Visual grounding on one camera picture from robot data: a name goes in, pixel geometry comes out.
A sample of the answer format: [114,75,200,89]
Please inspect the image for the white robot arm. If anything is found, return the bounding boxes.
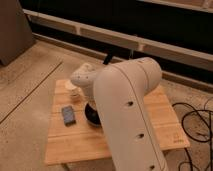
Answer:
[71,57,168,171]

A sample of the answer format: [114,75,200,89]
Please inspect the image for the dark ceramic bowl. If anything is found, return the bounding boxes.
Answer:
[85,104,101,125]

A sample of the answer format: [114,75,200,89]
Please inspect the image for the white paper cup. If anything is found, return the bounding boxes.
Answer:
[65,80,80,101]

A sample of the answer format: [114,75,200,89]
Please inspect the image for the blue sponge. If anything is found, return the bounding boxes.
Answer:
[62,106,76,126]

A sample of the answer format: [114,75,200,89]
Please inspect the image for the wooden table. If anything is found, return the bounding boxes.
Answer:
[45,80,190,165]

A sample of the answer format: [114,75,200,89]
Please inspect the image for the grey cabinet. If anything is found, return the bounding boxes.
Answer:
[0,0,35,66]

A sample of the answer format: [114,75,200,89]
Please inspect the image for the white window rail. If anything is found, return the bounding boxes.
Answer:
[23,9,213,72]

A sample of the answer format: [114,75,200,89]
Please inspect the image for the black floor cables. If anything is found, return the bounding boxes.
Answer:
[171,96,213,171]

